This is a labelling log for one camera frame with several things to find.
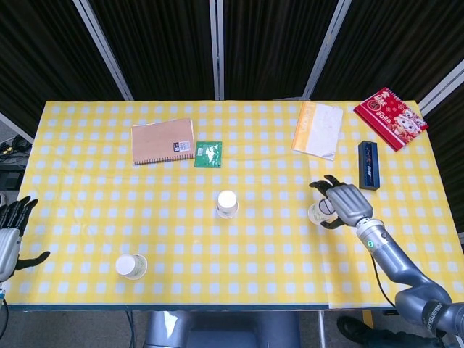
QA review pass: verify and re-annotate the dark blue box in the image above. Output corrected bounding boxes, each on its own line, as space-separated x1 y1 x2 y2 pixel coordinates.
357 140 381 191

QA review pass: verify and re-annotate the yellow white booklet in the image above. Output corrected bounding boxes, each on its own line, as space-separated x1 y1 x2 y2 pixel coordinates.
291 101 344 162

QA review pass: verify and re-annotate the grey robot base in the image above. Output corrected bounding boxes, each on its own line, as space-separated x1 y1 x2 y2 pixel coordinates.
144 310 302 348

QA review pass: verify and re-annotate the green sachet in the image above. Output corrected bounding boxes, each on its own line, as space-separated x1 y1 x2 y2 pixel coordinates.
194 141 223 169

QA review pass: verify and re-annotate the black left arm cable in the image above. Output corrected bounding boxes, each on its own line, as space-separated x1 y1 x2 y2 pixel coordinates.
0 299 9 342

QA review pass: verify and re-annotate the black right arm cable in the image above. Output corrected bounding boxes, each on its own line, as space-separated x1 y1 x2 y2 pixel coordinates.
369 249 399 307

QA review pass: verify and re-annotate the brown spiral notebook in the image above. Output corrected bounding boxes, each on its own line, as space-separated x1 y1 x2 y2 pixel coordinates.
130 117 196 166

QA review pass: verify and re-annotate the yellow checked tablecloth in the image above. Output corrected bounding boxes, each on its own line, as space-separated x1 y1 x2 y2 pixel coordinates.
0 100 464 310

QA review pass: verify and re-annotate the blue flower paper cup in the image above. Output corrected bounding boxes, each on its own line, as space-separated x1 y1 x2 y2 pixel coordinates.
216 190 239 219

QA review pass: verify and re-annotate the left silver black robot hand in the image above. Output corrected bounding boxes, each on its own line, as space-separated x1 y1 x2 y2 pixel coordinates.
0 196 51 283

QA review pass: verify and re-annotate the red spiral calendar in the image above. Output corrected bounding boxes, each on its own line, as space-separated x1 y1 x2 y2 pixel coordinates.
353 86 429 152

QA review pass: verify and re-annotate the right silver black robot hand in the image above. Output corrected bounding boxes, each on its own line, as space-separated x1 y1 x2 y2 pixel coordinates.
309 175 374 231

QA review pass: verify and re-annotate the green flower paper cup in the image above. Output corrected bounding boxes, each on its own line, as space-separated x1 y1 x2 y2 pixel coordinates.
115 253 149 281

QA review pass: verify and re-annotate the black floor equipment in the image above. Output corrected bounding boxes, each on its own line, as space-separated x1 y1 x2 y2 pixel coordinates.
0 136 33 190

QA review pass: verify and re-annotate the grey table leg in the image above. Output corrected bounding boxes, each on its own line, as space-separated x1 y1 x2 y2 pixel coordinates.
318 310 328 348

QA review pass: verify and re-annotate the fern print paper cup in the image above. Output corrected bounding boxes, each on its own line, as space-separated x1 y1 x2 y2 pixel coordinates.
307 198 340 228

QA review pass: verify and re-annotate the black cable under table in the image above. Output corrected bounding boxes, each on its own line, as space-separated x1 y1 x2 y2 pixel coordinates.
125 310 136 348

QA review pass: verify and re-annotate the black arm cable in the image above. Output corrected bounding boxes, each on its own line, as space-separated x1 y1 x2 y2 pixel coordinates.
0 299 9 342
369 249 399 307

